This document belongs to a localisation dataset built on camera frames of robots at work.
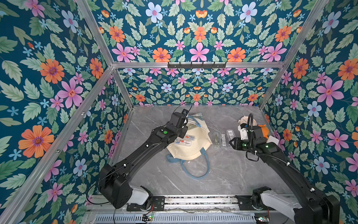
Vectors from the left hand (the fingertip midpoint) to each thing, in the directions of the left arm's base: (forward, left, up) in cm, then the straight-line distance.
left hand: (182, 124), depth 80 cm
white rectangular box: (-4, -61, -19) cm, 64 cm away
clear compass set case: (0, -27, -21) cm, 34 cm away
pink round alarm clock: (+15, -48, -21) cm, 54 cm away
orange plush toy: (+3, -58, -17) cm, 60 cm away
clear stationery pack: (0, -1, -20) cm, 20 cm away
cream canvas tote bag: (+1, -7, -22) cm, 23 cm away
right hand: (-9, -30, -6) cm, 32 cm away
